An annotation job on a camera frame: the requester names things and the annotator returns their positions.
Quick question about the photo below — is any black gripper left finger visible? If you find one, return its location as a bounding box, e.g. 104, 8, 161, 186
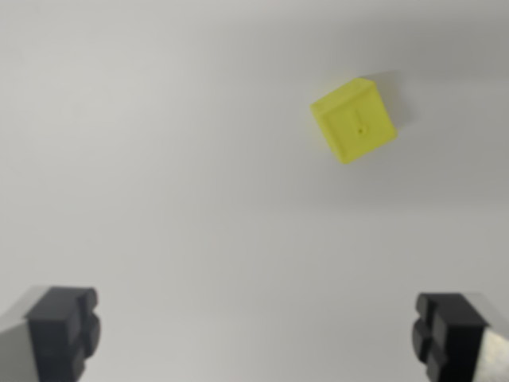
0, 285, 102, 382

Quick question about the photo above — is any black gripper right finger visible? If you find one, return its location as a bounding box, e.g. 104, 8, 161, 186
410, 292, 509, 382

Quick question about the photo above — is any yellow cube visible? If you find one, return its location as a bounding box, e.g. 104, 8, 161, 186
309, 77, 399, 166

